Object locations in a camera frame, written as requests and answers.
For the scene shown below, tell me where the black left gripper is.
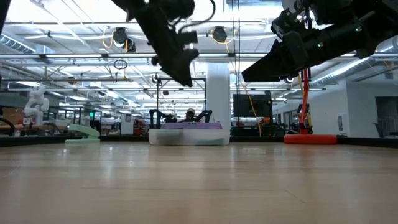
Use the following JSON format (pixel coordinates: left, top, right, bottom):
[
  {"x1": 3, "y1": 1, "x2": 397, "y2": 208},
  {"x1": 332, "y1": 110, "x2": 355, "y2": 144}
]
[{"x1": 126, "y1": 6, "x2": 200, "y2": 87}]

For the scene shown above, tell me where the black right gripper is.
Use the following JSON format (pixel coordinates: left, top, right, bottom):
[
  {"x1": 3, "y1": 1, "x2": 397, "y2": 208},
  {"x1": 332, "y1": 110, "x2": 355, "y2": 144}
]
[{"x1": 241, "y1": 26, "x2": 352, "y2": 83}]

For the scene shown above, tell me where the person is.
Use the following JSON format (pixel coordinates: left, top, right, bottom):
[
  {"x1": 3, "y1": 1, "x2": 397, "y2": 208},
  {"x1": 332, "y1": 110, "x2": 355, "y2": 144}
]
[{"x1": 185, "y1": 108, "x2": 197, "y2": 123}]

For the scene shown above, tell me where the white column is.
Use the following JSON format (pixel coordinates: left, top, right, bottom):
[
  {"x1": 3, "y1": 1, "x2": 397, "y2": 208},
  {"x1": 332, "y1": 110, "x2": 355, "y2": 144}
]
[{"x1": 206, "y1": 62, "x2": 231, "y2": 131}]

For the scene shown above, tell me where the black monitor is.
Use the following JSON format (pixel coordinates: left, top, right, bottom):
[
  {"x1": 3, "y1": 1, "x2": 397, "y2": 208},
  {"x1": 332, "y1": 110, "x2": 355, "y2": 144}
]
[{"x1": 233, "y1": 93, "x2": 274, "y2": 118}]

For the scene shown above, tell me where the clear plastic pencil case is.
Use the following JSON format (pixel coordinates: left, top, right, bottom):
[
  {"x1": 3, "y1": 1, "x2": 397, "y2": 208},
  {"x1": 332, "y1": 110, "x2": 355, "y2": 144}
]
[{"x1": 148, "y1": 128, "x2": 231, "y2": 146}]

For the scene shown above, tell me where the red black cart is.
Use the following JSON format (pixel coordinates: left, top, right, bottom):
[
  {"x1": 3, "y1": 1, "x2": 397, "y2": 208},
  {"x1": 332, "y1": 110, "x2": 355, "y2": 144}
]
[{"x1": 134, "y1": 119, "x2": 147, "y2": 135}]

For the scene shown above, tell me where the white floor cabinet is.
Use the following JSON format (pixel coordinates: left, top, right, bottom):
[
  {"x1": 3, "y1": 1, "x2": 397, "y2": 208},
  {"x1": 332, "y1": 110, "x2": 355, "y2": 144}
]
[{"x1": 120, "y1": 113, "x2": 134, "y2": 134}]

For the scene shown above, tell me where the orange stand round base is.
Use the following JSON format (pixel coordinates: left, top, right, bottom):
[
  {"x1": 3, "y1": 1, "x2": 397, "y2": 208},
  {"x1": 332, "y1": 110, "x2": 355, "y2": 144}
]
[{"x1": 283, "y1": 68, "x2": 338, "y2": 145}]

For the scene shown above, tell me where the mint green stapler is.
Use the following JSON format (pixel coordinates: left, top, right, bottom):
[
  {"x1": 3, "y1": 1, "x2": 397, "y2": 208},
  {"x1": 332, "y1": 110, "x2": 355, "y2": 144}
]
[{"x1": 64, "y1": 123, "x2": 101, "y2": 144}]

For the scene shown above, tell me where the brown cardboard box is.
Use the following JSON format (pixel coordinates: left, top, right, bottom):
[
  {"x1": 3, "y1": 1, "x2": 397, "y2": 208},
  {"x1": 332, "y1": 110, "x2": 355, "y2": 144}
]
[{"x1": 1, "y1": 107, "x2": 25, "y2": 125}]

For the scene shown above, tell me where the black metal frame rig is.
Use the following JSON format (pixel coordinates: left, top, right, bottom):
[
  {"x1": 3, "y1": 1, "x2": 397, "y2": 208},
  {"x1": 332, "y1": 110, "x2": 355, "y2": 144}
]
[{"x1": 157, "y1": 77, "x2": 207, "y2": 128}]

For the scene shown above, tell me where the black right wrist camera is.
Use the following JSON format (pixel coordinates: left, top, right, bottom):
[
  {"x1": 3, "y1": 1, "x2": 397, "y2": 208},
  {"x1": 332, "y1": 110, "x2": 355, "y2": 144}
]
[{"x1": 270, "y1": 7, "x2": 312, "y2": 40}]

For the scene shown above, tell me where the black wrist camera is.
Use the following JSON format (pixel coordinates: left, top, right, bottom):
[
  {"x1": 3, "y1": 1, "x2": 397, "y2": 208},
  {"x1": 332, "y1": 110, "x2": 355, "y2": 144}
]
[
  {"x1": 164, "y1": 0, "x2": 195, "y2": 19},
  {"x1": 270, "y1": 7, "x2": 312, "y2": 40}
]

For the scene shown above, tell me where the yellow hanging cable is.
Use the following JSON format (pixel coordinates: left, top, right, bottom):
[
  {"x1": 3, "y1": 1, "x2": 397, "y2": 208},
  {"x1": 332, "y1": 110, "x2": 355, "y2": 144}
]
[{"x1": 210, "y1": 29, "x2": 264, "y2": 138}]

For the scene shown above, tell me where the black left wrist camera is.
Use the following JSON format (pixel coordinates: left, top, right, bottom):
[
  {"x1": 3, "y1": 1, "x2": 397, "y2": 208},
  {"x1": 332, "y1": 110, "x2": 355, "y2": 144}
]
[{"x1": 164, "y1": 0, "x2": 195, "y2": 19}]

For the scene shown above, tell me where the white cable reel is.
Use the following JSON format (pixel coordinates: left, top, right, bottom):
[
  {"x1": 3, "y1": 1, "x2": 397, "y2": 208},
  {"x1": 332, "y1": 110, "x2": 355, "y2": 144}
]
[{"x1": 281, "y1": 0, "x2": 301, "y2": 13}]

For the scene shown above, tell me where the black table edge rail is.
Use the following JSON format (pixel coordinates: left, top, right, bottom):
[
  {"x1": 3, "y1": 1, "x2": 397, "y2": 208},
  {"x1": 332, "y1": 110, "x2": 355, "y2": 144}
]
[{"x1": 0, "y1": 135, "x2": 398, "y2": 147}]

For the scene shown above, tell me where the black cable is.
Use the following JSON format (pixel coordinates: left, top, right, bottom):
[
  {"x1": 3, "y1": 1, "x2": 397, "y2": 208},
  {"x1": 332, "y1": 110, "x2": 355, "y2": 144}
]
[{"x1": 0, "y1": 116, "x2": 16, "y2": 137}]

